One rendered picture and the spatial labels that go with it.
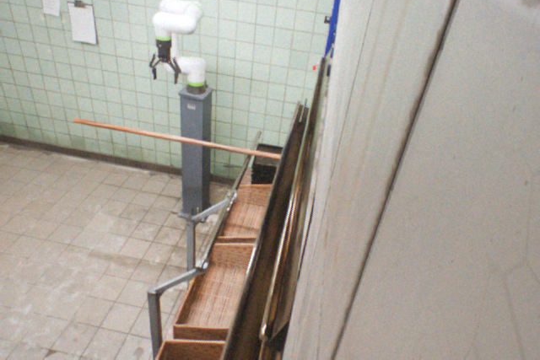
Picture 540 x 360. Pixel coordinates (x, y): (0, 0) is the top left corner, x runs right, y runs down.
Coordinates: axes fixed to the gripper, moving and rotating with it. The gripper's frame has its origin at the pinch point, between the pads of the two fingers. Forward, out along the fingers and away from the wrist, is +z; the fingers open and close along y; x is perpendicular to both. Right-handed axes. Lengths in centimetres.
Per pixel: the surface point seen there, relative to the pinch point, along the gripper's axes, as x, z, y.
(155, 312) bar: 114, 57, -45
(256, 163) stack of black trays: -9, 54, -62
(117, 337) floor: 88, 142, -3
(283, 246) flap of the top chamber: 144, -37, -97
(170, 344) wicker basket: 121, 68, -55
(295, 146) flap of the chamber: 41, 0, -89
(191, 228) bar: 66, 52, -43
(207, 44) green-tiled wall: -97, 10, 8
